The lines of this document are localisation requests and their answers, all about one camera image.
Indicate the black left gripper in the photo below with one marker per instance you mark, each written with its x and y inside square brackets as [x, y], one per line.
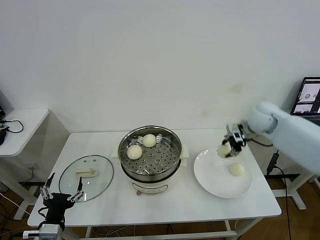
[56, 207]

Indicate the laptop with pink screen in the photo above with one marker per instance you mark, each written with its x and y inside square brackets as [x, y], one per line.
[2, 111]

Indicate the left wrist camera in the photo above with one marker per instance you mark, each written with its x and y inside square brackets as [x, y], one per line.
[50, 231]

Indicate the white main table frame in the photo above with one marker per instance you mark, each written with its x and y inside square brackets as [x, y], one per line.
[88, 231]

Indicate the white steamed baozi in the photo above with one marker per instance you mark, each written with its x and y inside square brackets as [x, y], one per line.
[237, 169]
[135, 152]
[149, 140]
[223, 150]

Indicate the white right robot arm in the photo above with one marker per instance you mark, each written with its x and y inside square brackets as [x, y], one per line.
[287, 130]

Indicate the white side table with sticker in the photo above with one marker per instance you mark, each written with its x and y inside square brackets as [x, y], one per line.
[296, 192]

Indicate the white round plate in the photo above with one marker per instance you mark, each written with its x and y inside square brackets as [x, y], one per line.
[215, 175]

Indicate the perforated steel steamer basket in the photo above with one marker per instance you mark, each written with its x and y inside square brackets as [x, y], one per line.
[160, 160]

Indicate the grey laptop with dark screen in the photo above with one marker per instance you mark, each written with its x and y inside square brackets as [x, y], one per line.
[310, 95]

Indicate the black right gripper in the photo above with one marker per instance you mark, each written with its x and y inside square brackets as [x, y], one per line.
[237, 145]

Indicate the white wall socket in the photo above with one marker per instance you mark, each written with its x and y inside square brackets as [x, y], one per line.
[32, 166]

